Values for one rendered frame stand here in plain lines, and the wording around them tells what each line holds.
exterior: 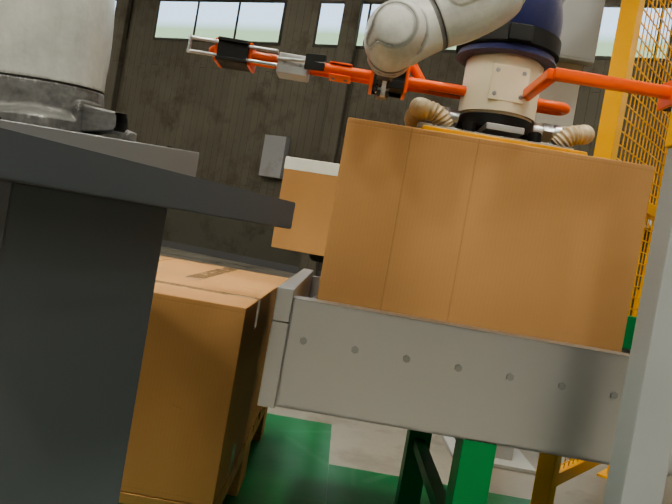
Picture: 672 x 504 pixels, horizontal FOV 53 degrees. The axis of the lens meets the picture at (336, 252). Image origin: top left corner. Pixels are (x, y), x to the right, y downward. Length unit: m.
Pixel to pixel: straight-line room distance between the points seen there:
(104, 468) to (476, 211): 0.80
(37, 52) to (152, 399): 0.75
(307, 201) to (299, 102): 8.72
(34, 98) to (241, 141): 11.16
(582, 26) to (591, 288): 1.42
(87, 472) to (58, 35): 0.54
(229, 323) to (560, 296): 0.65
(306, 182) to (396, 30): 1.82
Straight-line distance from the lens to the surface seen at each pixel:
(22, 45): 0.87
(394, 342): 1.17
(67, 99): 0.87
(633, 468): 1.11
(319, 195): 2.89
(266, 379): 1.18
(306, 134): 11.38
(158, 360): 1.37
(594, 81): 1.35
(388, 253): 1.32
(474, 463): 1.23
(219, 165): 12.15
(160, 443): 1.41
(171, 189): 0.74
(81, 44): 0.88
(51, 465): 0.90
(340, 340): 1.16
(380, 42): 1.16
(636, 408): 1.09
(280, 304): 1.16
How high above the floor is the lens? 0.71
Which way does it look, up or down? 1 degrees down
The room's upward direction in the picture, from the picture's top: 10 degrees clockwise
